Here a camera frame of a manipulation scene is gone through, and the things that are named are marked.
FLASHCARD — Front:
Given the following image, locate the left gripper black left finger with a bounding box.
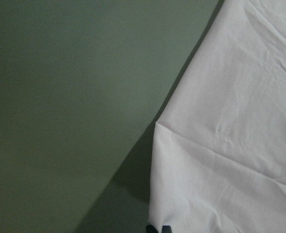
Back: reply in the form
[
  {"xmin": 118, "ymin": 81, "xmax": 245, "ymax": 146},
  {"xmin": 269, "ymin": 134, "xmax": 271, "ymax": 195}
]
[{"xmin": 146, "ymin": 224, "xmax": 158, "ymax": 233}]

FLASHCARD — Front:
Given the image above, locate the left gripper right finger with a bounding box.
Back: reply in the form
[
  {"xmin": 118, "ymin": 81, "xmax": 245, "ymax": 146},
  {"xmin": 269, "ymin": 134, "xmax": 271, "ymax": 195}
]
[{"xmin": 161, "ymin": 225, "xmax": 171, "ymax": 233}]

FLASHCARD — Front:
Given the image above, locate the pink Snoopy t-shirt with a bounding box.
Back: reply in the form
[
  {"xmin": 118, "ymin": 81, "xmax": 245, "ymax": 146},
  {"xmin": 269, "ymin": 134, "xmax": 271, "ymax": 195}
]
[{"xmin": 149, "ymin": 0, "xmax": 286, "ymax": 233}]

